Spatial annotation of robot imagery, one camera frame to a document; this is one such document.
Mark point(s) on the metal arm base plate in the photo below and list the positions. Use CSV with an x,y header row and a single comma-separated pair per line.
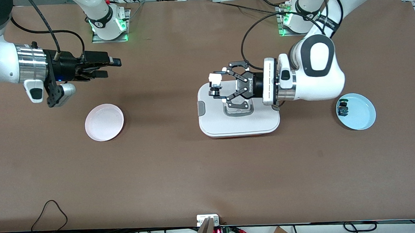
x,y
127,32
281,29

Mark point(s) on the light blue round plate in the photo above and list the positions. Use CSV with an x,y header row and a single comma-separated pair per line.
x,y
362,115

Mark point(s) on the pink round plate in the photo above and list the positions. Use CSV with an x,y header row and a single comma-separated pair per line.
x,y
104,122

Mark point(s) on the white outlet box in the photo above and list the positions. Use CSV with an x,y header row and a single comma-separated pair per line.
x,y
203,218

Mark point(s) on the green push button switch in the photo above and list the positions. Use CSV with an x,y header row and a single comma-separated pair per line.
x,y
343,108

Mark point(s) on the red digit display board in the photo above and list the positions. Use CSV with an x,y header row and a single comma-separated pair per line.
x,y
219,231

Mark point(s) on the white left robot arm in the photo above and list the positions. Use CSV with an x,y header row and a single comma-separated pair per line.
x,y
318,64

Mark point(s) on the white lidded lunch box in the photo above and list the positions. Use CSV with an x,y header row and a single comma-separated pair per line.
x,y
240,123

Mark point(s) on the orange push button switch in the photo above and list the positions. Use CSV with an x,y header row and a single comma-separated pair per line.
x,y
215,81

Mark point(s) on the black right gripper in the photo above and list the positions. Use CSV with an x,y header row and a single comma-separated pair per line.
x,y
67,65

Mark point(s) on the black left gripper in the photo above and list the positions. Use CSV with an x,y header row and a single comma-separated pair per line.
x,y
255,85

